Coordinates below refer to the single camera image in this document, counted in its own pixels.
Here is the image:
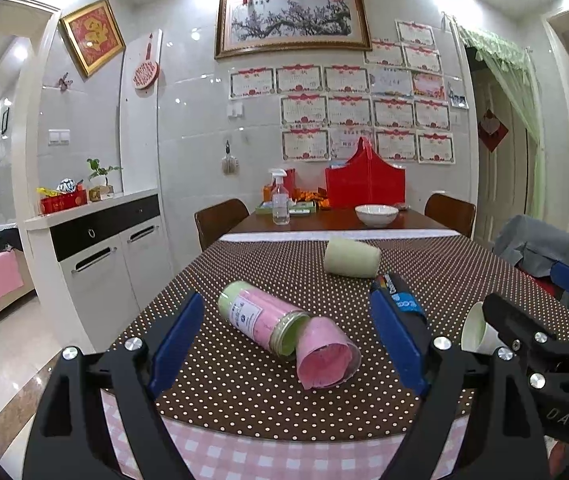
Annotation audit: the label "pink paper cup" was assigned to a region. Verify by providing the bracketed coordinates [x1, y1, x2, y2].
[295, 316, 361, 390]

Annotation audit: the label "green pink plastic jar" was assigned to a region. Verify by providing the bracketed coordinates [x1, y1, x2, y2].
[217, 281, 310, 360]

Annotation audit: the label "white paper cup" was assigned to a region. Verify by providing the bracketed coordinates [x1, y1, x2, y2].
[461, 301, 503, 354]

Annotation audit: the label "pale green felt cup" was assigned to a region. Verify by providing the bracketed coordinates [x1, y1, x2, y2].
[323, 237, 382, 278]

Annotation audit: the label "grey jacket on chair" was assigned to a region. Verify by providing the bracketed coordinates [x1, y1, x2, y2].
[493, 214, 569, 309]

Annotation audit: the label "brown polka dot tablecloth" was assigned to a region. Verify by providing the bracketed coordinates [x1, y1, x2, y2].
[107, 235, 569, 443]

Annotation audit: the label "right brown wooden chair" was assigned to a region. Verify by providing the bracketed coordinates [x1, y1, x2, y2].
[424, 193, 476, 238]

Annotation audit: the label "brown wooden chair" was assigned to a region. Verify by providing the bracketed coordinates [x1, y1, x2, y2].
[424, 193, 476, 238]
[194, 198, 250, 252]

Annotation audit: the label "white black sideboard cabinet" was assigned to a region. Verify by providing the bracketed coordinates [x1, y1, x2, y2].
[23, 188, 175, 353]

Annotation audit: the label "red diamond door decoration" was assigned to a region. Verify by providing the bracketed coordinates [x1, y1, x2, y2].
[477, 110, 509, 153]

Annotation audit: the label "white ceramic bowl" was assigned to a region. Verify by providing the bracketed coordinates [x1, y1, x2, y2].
[355, 205, 399, 228]

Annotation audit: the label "red box on sideboard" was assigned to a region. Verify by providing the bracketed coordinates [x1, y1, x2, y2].
[39, 188, 88, 214]

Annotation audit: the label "left brown wooden chair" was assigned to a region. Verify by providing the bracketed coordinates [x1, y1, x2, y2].
[194, 198, 250, 252]

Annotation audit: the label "small potted green plant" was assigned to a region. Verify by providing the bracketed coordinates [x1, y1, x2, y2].
[87, 158, 122, 203]

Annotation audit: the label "green lace door curtain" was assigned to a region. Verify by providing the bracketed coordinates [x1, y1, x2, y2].
[448, 16, 546, 220]

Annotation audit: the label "red gift bag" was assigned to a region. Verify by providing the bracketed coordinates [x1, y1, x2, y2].
[324, 136, 406, 209]

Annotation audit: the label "green flat box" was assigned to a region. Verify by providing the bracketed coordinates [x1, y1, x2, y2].
[255, 200, 317, 216]

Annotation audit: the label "orange snack packets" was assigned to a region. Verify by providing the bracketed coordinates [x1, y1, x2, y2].
[294, 188, 331, 210]

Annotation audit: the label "clear spray bottle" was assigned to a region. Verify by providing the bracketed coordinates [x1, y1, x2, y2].
[270, 168, 290, 226]

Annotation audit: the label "gold framed red artwork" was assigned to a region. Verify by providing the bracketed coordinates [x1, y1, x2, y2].
[59, 0, 125, 78]

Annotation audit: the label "plum blossom framed painting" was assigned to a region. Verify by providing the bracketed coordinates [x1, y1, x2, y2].
[215, 0, 372, 60]

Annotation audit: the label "white wall light switch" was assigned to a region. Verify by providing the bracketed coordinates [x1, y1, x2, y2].
[48, 129, 71, 145]

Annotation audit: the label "hanging wall brush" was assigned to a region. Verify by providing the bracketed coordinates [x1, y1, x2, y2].
[222, 140, 239, 176]

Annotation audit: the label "round red wall ornament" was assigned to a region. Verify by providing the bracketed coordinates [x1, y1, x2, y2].
[132, 34, 160, 91]

